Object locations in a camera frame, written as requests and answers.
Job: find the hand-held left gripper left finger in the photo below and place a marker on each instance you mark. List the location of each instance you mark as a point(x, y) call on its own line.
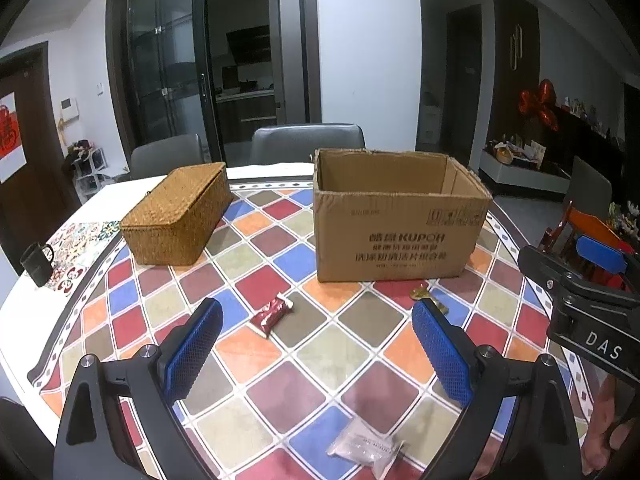
point(192, 350)

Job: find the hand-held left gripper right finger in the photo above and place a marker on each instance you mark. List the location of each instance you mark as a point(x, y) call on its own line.
point(442, 355)

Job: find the red foil balloon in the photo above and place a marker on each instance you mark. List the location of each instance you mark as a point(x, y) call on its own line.
point(542, 105)

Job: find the low white cabinet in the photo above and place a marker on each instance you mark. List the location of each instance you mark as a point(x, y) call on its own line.
point(520, 175)

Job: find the sliding glass door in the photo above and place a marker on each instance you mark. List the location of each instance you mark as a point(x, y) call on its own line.
point(160, 70)

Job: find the black range hood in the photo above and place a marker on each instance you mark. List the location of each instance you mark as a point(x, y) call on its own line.
point(250, 45)

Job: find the white shoe rack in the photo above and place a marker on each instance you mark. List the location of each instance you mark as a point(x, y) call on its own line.
point(92, 165)

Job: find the cardboard box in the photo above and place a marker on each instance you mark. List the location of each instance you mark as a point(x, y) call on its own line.
point(400, 240)

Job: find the flower bunch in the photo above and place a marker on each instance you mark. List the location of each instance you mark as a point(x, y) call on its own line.
point(625, 220)

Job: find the floral placemat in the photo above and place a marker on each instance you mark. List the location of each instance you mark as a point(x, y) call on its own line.
point(85, 245)

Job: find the white intercom panel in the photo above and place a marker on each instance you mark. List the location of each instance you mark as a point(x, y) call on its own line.
point(69, 108)

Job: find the gold candy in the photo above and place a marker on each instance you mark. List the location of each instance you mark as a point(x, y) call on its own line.
point(422, 291)

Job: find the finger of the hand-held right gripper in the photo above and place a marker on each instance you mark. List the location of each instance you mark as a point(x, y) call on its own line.
point(600, 252)
point(545, 267)

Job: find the dark interior door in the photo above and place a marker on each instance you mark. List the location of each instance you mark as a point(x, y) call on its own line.
point(462, 85)

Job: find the dark wardrobe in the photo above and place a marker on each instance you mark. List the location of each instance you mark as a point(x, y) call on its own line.
point(505, 85)

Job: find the dark sideboard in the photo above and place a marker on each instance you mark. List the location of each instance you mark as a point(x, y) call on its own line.
point(585, 140)

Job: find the dark red snack packet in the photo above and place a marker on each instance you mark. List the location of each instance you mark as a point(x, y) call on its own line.
point(270, 316)

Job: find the woven rattan box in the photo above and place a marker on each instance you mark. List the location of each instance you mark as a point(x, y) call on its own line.
point(170, 210)

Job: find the brown wooden door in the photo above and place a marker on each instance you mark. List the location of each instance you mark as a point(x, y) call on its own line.
point(35, 185)

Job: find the clear plastic sachet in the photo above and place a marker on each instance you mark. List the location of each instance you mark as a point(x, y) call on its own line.
point(365, 447)

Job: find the person's right hand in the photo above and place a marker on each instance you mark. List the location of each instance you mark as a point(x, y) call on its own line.
point(602, 425)

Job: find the kitchen counter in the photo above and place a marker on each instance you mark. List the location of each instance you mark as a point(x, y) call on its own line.
point(245, 120)

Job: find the red door poster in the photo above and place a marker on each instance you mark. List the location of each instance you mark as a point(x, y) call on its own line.
point(10, 135)

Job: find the wooden child chair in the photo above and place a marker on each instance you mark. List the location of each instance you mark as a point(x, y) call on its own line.
point(590, 222)

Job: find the black mug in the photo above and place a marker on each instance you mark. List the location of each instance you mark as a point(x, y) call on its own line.
point(36, 265)

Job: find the small woven basket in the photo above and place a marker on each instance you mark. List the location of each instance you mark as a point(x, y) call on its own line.
point(504, 154)

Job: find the silver refrigerator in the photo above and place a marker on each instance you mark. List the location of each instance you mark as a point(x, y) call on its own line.
point(292, 50)

